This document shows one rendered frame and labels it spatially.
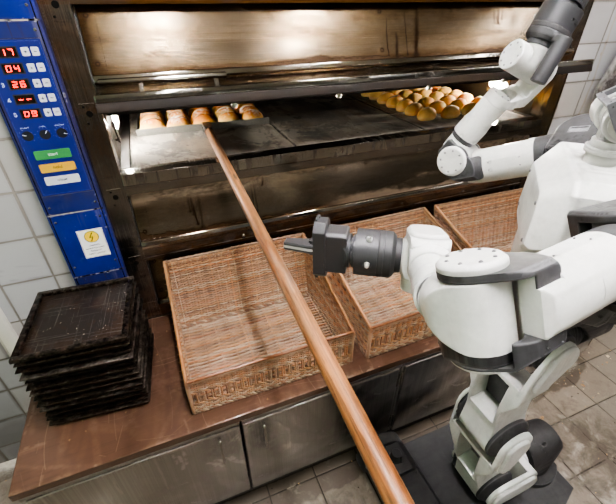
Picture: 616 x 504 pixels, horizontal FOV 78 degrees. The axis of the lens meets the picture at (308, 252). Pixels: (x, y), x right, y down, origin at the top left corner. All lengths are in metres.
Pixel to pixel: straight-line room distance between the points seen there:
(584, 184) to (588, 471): 1.59
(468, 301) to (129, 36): 1.10
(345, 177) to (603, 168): 0.96
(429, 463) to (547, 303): 1.31
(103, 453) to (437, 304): 1.08
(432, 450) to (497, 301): 1.34
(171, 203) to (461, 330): 1.13
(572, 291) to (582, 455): 1.75
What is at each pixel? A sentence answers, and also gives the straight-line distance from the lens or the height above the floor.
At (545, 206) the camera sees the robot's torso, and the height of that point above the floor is 1.35.
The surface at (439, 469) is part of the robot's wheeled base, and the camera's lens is 1.72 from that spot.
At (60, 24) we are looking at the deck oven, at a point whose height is 1.59.
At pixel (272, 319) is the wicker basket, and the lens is 1.52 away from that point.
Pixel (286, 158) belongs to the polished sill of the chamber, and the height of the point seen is 1.16.
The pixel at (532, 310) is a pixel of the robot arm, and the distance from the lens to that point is 0.47.
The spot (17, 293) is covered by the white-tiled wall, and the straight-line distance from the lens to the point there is 1.59.
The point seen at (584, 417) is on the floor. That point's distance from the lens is 2.34.
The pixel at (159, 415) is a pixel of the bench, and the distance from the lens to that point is 1.34.
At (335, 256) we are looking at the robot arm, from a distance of 0.71.
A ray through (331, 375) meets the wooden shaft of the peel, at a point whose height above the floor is 1.20.
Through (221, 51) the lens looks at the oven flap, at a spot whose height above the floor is 1.51.
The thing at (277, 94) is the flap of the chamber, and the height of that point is 1.41.
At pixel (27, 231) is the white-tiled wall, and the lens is 1.46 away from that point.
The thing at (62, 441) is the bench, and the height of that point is 0.58.
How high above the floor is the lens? 1.64
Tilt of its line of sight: 34 degrees down
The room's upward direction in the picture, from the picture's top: straight up
